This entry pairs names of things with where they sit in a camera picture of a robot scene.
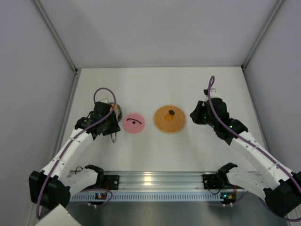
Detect slotted cable duct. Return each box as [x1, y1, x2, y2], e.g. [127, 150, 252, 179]
[70, 191, 236, 202]

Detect orange woven plate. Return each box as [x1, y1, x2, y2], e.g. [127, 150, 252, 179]
[153, 105, 186, 134]

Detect steel bowl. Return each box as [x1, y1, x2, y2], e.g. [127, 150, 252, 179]
[110, 102, 122, 122]

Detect aluminium rail base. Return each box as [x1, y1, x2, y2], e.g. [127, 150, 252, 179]
[68, 170, 266, 191]

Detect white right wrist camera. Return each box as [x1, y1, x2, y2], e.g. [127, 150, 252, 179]
[203, 88, 221, 101]

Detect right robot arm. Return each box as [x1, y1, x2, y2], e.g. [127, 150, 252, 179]
[117, 98, 301, 217]

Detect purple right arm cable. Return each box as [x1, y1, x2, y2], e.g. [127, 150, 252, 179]
[204, 75, 301, 222]

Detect white box corner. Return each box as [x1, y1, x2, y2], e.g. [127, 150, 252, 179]
[36, 204, 81, 226]

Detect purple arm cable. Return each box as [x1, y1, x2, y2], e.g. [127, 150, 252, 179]
[204, 75, 301, 222]
[35, 88, 117, 219]

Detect pink round lid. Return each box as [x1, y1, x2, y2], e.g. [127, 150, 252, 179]
[123, 113, 145, 134]

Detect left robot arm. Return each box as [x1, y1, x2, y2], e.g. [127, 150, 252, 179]
[29, 100, 120, 210]

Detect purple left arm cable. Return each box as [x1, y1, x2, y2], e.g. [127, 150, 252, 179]
[35, 88, 117, 219]

